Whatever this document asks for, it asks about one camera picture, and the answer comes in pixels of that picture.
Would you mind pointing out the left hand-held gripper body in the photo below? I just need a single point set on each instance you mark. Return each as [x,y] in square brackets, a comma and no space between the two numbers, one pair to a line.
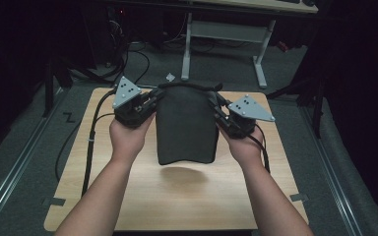
[129,105]

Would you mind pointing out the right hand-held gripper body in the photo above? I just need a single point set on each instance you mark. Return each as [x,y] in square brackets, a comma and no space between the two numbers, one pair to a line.
[246,113]

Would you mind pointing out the black fabric bag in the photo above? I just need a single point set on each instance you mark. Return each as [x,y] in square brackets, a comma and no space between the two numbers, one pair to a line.
[186,128]

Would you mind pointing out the person's right hand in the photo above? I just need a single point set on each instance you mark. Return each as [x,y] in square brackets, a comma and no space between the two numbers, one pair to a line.
[244,147]

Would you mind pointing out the person's left hand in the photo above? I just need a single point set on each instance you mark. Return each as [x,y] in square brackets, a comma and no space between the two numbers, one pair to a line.
[128,139]

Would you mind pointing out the white paper scrap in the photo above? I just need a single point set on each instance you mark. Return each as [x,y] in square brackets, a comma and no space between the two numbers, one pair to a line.
[170,77]

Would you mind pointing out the black metal stand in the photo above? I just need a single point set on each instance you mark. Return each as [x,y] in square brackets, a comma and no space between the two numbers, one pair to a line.
[50,85]
[316,108]

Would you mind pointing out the white-framed desk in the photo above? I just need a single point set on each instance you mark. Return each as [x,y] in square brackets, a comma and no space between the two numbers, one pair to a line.
[229,31]

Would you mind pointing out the red object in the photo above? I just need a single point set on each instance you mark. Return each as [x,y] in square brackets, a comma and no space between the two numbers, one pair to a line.
[283,46]

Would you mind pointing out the metal floor rail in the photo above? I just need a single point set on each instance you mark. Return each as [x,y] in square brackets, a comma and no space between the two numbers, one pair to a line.
[331,170]
[16,167]

